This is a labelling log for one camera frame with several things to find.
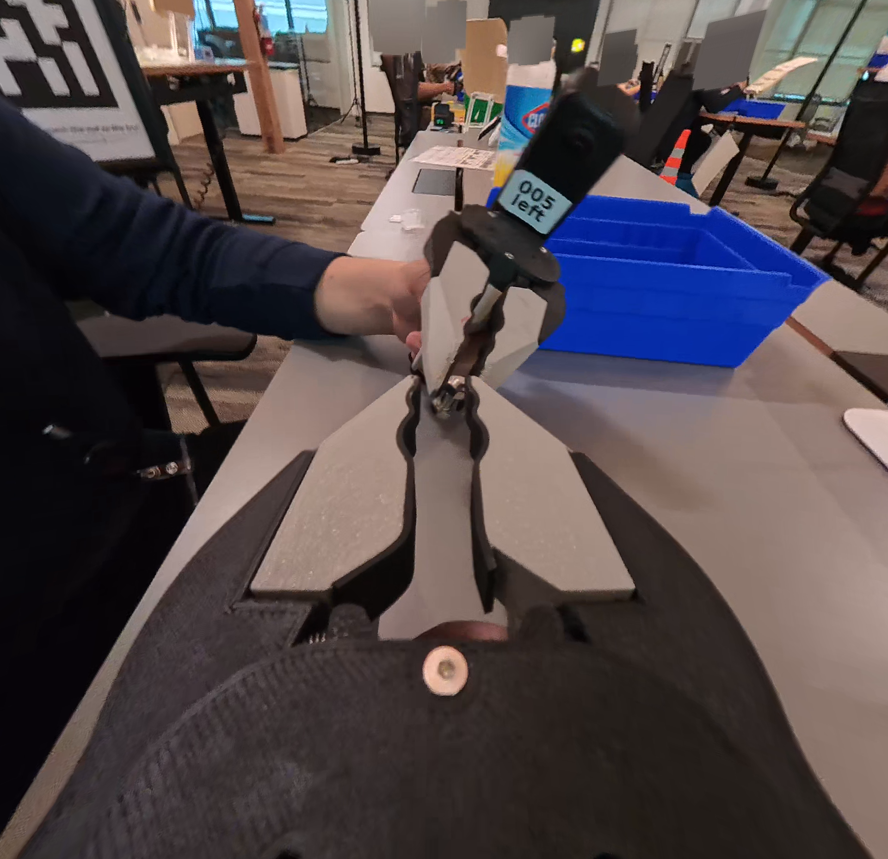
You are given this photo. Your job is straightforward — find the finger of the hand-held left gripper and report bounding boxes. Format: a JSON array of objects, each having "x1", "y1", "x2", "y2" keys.
[
  {"x1": 416, "y1": 240, "x2": 492, "y2": 396},
  {"x1": 458, "y1": 286, "x2": 550, "y2": 389}
]

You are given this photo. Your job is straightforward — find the black wall screen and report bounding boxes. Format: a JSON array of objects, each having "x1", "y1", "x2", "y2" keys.
[{"x1": 489, "y1": 0, "x2": 604, "y2": 41}]

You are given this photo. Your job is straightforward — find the person's left forearm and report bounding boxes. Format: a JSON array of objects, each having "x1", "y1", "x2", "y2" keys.
[{"x1": 0, "y1": 99, "x2": 365, "y2": 341}]

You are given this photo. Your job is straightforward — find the small silver bolt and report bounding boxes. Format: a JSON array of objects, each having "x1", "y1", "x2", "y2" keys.
[{"x1": 430, "y1": 375, "x2": 470, "y2": 417}]

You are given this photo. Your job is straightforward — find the black white pattern board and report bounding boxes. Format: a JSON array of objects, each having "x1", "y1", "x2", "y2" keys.
[{"x1": 0, "y1": 0, "x2": 165, "y2": 169}]

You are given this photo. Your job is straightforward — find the wooden desk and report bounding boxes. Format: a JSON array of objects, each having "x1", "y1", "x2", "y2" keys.
[{"x1": 142, "y1": 60, "x2": 276, "y2": 223}]

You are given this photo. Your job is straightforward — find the person's left hand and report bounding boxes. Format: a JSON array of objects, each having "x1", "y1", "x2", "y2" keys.
[{"x1": 359, "y1": 257, "x2": 434, "y2": 362}]

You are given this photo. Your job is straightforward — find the orange traffic cone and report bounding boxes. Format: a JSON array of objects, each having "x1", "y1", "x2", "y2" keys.
[{"x1": 659, "y1": 129, "x2": 692, "y2": 185}]

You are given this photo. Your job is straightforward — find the instruction sign on stand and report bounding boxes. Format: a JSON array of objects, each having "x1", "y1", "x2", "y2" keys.
[{"x1": 843, "y1": 408, "x2": 888, "y2": 470}]

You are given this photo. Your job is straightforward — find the black office chair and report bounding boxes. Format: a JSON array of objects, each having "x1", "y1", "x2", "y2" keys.
[
  {"x1": 76, "y1": 318, "x2": 258, "y2": 430},
  {"x1": 791, "y1": 75, "x2": 888, "y2": 292}
]

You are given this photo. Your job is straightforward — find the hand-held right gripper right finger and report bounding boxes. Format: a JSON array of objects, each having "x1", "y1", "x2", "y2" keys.
[{"x1": 466, "y1": 378, "x2": 637, "y2": 613}]

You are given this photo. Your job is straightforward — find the white cabinet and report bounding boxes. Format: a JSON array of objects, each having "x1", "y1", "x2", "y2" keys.
[{"x1": 232, "y1": 64, "x2": 308, "y2": 142}]

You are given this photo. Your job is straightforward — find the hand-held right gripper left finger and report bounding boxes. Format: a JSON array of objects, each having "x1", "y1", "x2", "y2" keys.
[{"x1": 248, "y1": 377, "x2": 423, "y2": 617}]

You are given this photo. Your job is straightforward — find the brown cardboard sheet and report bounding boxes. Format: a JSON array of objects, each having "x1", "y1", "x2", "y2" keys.
[{"x1": 463, "y1": 19, "x2": 512, "y2": 104}]

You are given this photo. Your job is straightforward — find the blue white wipes canister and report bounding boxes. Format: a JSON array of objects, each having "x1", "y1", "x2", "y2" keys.
[{"x1": 496, "y1": 64, "x2": 556, "y2": 179}]

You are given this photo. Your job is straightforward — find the blue plastic bin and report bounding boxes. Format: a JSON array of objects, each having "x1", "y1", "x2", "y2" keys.
[{"x1": 486, "y1": 193, "x2": 831, "y2": 369}]

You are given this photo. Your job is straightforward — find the printed paper leaflet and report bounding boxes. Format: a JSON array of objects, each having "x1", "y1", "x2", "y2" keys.
[{"x1": 409, "y1": 146, "x2": 498, "y2": 173}]

